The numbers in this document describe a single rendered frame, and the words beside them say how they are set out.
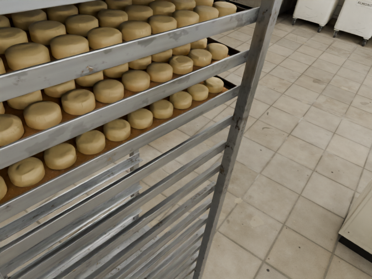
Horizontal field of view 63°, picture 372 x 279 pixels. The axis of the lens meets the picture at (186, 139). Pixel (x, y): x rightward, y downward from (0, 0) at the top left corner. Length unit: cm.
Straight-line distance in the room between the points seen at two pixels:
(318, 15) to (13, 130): 497
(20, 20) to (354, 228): 179
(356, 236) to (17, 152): 178
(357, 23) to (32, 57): 489
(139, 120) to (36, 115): 20
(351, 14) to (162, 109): 461
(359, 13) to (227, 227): 392
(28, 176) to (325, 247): 175
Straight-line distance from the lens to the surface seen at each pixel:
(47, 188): 50
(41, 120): 47
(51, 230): 57
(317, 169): 246
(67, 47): 44
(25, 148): 44
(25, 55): 43
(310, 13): 523
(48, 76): 40
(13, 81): 39
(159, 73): 57
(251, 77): 72
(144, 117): 60
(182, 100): 66
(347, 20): 514
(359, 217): 187
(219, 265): 173
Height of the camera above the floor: 151
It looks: 40 degrees down
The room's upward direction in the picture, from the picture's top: 8 degrees clockwise
